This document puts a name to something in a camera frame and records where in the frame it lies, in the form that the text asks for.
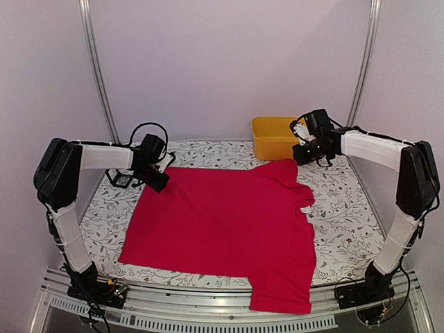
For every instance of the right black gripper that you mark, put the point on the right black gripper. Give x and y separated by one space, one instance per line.
298 157

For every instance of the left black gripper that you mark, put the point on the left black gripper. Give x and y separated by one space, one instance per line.
160 184

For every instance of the red t-shirt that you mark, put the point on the red t-shirt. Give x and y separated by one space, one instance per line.
232 223

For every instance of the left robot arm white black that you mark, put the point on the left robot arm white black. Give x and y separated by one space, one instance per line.
57 178

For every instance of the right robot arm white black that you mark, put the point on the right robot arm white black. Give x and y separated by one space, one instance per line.
417 191

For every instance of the black open brooch box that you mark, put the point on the black open brooch box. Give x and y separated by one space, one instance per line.
118 179

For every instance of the yellow plastic basket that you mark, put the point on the yellow plastic basket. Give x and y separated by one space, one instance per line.
273 138

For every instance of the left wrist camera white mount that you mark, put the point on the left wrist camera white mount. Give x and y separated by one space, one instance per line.
165 162

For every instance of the right aluminium frame post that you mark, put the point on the right aluminium frame post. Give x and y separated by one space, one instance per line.
369 45

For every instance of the aluminium frame post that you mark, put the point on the aluminium frame post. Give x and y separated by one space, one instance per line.
88 28
369 45

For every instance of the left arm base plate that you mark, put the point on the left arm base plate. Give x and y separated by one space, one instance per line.
109 294

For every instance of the aluminium front rail frame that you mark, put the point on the aluminium front rail frame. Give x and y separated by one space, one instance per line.
163 308

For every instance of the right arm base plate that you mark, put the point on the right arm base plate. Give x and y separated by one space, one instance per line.
372 289

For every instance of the left aluminium frame post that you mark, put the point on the left aluminium frame post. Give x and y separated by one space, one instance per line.
88 28

